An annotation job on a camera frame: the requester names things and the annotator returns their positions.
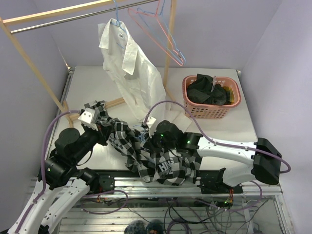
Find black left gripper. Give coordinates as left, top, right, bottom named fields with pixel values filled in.
left=71, top=119, right=114, bottom=163

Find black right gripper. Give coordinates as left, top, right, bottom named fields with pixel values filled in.
left=143, top=125, right=178, bottom=154

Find black white plaid shirt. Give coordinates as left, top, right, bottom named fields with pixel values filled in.
left=84, top=101, right=202, bottom=186

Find blue wire hanger plaid shirt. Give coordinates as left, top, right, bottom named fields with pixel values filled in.
left=133, top=124, right=150, bottom=143

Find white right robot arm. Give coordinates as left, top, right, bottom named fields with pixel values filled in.
left=144, top=120, right=282, bottom=193

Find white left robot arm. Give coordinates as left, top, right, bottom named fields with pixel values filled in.
left=3, top=124, right=113, bottom=234

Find pink laundry basket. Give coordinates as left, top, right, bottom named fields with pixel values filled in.
left=182, top=75, right=241, bottom=119

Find dark green clothes in basket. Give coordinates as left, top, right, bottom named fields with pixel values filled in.
left=187, top=74, right=231, bottom=106

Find yellow cloth in basket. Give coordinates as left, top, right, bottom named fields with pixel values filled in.
left=224, top=86, right=236, bottom=105

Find aluminium rail base frame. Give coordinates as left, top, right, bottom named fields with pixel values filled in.
left=53, top=66, right=295, bottom=234

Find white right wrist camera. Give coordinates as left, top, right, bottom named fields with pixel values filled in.
left=142, top=117, right=156, bottom=137

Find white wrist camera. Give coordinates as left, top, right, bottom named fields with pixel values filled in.
left=142, top=117, right=156, bottom=137
left=78, top=108, right=99, bottom=131

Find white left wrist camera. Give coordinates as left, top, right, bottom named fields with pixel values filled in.
left=78, top=108, right=99, bottom=131

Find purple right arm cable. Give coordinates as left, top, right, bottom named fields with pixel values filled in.
left=143, top=100, right=292, bottom=174

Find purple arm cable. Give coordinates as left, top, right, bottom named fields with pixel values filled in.
left=143, top=100, right=292, bottom=174
left=11, top=110, right=82, bottom=234

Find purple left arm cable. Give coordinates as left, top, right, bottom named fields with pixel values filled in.
left=11, top=110, right=82, bottom=234

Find blue wire hanger white shirt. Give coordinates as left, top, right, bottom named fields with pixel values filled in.
left=112, top=0, right=129, bottom=49

